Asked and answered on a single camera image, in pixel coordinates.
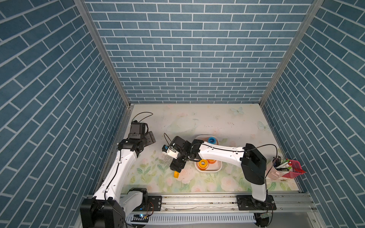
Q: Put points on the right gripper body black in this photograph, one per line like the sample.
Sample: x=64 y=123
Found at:
x=179 y=162

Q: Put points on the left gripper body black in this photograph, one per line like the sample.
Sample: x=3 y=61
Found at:
x=147 y=138

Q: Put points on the small yellow tape roll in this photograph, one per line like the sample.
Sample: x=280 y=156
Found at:
x=176 y=174

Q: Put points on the blue tape roll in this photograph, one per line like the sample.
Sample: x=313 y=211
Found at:
x=212 y=140

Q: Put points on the orange sealing tape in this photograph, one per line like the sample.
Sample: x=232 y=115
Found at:
x=211 y=161
x=203 y=164

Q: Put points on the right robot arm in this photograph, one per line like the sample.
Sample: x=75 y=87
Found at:
x=252 y=163

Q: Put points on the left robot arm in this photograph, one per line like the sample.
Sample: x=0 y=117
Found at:
x=114 y=179

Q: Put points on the white storage box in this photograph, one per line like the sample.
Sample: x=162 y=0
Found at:
x=212 y=168

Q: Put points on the pink pen cup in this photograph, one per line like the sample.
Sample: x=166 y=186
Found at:
x=277 y=168

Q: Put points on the pink basket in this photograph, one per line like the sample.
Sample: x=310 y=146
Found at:
x=296 y=170

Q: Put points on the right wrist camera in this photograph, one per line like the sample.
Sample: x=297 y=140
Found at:
x=168 y=150

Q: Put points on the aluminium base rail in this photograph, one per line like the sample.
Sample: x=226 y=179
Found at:
x=199 y=203

